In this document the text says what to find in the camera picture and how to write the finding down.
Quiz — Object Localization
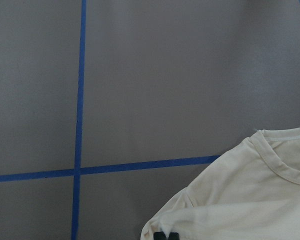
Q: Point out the cream long-sleeve printed shirt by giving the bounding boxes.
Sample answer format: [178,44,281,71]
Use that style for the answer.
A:
[140,128,300,240]

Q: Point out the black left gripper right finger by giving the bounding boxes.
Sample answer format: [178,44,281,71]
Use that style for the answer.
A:
[168,232,179,240]

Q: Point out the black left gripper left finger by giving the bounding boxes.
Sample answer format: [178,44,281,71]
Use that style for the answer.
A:
[154,231,167,240]

